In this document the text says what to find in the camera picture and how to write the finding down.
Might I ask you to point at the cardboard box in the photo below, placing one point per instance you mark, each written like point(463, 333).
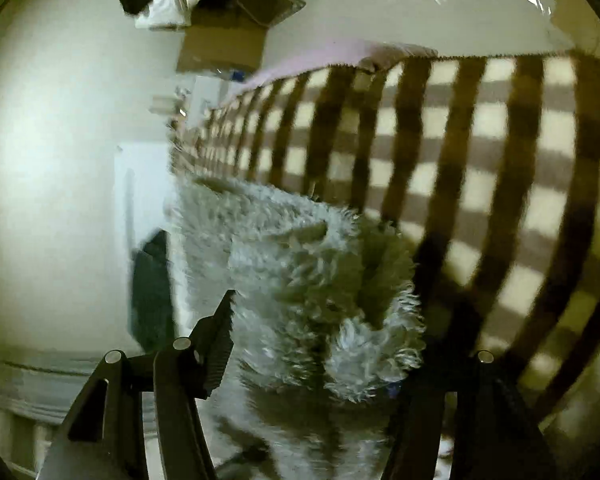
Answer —
point(230, 30)

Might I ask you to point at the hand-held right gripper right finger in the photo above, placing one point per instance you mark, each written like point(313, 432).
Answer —
point(415, 410)

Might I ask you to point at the fluffy white shaggy blanket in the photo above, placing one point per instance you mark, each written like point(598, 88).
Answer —
point(300, 280)

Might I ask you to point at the brown checkered blanket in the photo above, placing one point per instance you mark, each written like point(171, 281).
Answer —
point(480, 170)

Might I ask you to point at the pink cloth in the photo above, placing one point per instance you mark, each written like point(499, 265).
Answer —
point(320, 60)

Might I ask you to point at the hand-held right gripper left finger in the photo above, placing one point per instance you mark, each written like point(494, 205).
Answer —
point(219, 355)

